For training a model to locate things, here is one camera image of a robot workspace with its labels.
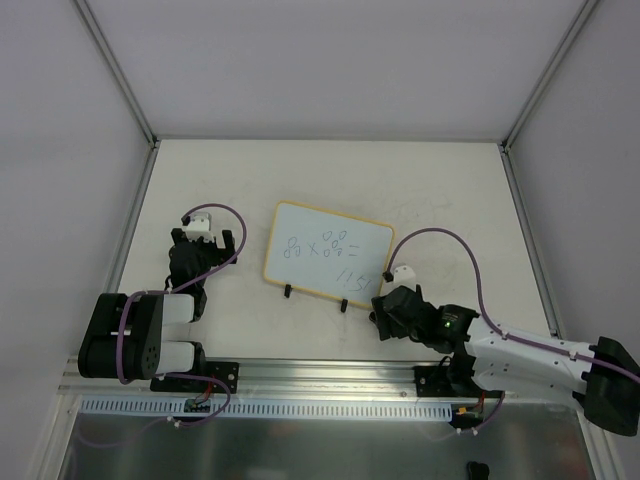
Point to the black object bottom edge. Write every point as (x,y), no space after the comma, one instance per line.
(477,471)

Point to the white slotted cable duct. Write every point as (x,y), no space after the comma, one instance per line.
(270,409)

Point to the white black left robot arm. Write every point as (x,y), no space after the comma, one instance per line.
(126,338)

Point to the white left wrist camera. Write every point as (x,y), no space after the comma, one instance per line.
(198,227)

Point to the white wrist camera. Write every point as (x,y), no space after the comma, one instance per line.
(402,275)
(198,227)

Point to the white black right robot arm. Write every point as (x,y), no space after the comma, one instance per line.
(600,379)

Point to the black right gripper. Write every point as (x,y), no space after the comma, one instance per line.
(396,311)

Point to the aluminium mounting rail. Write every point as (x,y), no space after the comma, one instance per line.
(291,379)

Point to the yellow framed whiteboard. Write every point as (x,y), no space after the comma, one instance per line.
(326,253)

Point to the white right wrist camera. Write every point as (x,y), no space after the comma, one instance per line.
(402,275)

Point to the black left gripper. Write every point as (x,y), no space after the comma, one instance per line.
(203,245)

